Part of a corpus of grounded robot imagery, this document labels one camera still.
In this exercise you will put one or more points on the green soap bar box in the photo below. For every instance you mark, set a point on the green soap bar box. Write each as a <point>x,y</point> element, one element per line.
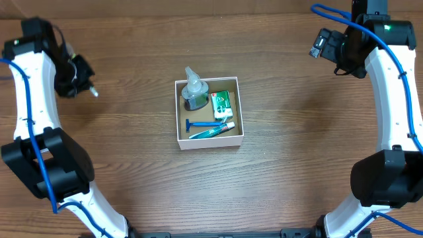
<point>221,105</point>

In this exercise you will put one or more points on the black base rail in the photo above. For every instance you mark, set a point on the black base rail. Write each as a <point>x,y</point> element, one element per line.
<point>284,233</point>

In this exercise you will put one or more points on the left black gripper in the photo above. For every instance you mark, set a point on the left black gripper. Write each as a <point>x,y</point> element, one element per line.
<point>83,75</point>

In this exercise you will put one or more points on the white cardboard box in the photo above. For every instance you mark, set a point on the white cardboard box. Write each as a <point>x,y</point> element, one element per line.
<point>233,137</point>

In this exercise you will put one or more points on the clear soap pump bottle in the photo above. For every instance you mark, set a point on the clear soap pump bottle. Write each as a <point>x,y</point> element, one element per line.
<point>195,93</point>

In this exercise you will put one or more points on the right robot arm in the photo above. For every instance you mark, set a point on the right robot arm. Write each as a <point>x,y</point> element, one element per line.
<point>376,46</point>

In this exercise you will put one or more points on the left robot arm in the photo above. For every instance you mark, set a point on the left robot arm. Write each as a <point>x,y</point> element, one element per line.
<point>49,162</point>

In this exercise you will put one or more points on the blue disposable razor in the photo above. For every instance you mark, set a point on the blue disposable razor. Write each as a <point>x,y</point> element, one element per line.
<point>190,124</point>

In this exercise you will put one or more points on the green white toothbrush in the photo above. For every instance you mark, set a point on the green white toothbrush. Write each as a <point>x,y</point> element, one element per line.
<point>94,91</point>

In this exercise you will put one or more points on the teal toothpaste tube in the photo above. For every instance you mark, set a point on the teal toothpaste tube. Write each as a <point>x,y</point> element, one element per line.
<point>214,131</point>

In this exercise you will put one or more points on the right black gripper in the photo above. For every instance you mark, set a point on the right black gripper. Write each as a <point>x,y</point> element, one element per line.
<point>332,48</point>

